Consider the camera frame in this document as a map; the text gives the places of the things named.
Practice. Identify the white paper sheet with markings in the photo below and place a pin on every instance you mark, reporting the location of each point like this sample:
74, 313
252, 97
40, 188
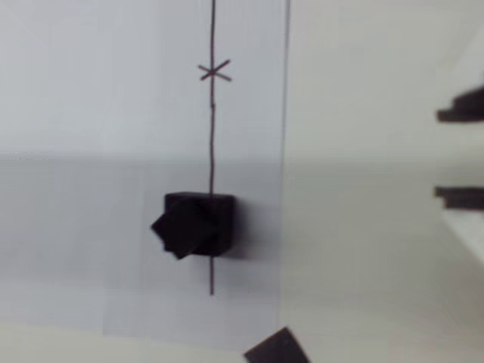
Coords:
113, 94

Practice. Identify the black cube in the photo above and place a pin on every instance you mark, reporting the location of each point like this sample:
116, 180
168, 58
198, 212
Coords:
196, 227

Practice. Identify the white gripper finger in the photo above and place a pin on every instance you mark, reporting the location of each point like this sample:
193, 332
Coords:
469, 211
469, 109

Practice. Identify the black block at bottom edge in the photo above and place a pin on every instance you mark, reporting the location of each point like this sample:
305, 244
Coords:
280, 348

